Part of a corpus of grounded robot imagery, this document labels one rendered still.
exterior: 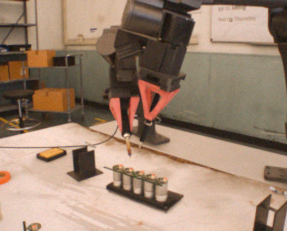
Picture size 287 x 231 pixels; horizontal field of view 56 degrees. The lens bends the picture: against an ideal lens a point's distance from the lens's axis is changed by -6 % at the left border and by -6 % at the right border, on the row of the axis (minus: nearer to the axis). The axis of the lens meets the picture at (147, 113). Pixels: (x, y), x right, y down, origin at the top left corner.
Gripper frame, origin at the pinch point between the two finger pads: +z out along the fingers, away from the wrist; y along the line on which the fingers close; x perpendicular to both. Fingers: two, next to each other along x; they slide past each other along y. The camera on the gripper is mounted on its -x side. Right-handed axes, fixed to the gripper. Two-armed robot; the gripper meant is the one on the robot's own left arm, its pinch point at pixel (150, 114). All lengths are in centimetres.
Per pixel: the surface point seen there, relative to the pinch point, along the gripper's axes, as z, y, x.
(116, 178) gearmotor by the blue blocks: 16.2, 1.4, -2.7
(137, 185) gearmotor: 14.5, 2.6, 2.6
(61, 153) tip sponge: 26.4, -11.3, -26.1
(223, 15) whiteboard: -40, -281, -39
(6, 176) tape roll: 27.2, 7.7, -28.3
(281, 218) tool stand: 4.9, 7.1, 28.9
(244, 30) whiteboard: -30, -272, -10
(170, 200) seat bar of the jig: 14.2, 2.5, 10.1
